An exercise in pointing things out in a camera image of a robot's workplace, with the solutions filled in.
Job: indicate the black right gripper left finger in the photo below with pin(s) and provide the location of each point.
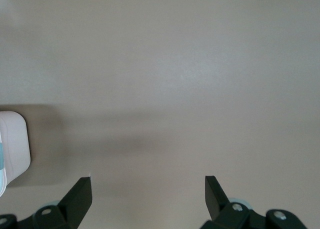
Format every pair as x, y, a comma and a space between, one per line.
75, 204

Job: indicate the pink plastic storage box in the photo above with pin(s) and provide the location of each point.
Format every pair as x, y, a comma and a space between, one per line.
17, 144

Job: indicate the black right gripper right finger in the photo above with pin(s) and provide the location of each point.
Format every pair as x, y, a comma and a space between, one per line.
217, 204

